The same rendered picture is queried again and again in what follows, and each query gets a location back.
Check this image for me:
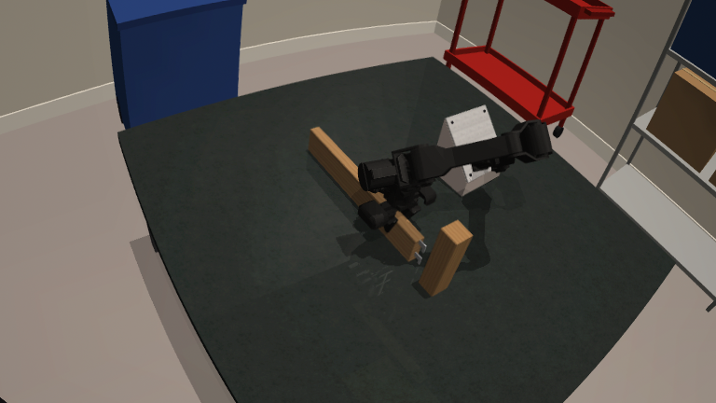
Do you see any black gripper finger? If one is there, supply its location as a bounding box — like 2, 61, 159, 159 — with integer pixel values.
401, 205, 421, 219
384, 217, 399, 232

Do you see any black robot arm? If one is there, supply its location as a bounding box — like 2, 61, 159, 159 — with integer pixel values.
358, 119, 553, 200

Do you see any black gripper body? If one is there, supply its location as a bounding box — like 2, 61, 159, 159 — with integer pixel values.
357, 184, 436, 230

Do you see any brown wooden post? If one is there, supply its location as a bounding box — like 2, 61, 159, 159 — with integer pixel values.
419, 219, 474, 297

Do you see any wooden side rail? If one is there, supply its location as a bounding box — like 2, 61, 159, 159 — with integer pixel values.
309, 127, 427, 264

